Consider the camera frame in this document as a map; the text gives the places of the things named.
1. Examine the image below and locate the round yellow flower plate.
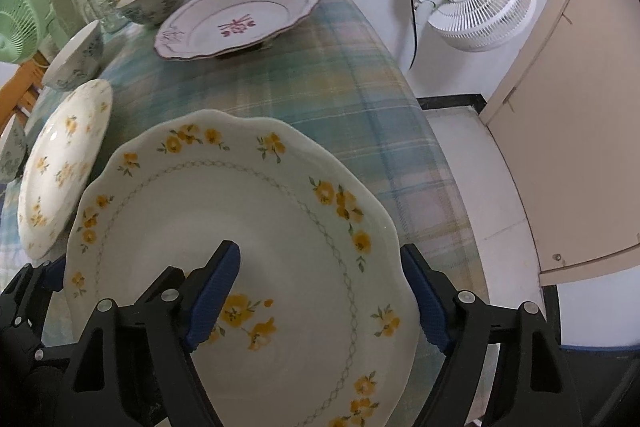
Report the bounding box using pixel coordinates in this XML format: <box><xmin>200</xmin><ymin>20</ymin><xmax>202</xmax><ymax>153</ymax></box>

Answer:
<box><xmin>17</xmin><ymin>79</ymin><xmax>113</xmax><ymax>260</ymax></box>

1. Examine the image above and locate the scalloped yellow flower plate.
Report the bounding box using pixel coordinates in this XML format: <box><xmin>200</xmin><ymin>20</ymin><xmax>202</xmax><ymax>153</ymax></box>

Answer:
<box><xmin>64</xmin><ymin>109</ymin><xmax>420</xmax><ymax>426</ymax></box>

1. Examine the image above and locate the red pattern white plate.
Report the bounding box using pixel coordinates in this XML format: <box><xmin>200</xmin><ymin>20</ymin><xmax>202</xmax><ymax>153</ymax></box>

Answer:
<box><xmin>154</xmin><ymin>0</ymin><xmax>320</xmax><ymax>61</ymax></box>

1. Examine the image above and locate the wooden bed headboard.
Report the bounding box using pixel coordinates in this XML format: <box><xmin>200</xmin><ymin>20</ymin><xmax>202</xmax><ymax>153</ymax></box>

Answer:
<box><xmin>0</xmin><ymin>60</ymin><xmax>46</xmax><ymax>131</ymax></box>

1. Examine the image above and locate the beige door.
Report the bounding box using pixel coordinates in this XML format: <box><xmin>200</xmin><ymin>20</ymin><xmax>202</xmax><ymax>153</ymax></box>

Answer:
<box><xmin>482</xmin><ymin>0</ymin><xmax>639</xmax><ymax>286</ymax></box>

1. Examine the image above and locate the green desk fan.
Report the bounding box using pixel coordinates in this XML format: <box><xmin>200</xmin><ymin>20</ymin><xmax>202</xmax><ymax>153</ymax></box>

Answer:
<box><xmin>1</xmin><ymin>0</ymin><xmax>74</xmax><ymax>64</ymax></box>

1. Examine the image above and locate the plaid tablecloth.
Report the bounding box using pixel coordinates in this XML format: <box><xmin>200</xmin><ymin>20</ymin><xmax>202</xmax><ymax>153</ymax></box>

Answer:
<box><xmin>98</xmin><ymin>0</ymin><xmax>487</xmax><ymax>295</ymax></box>

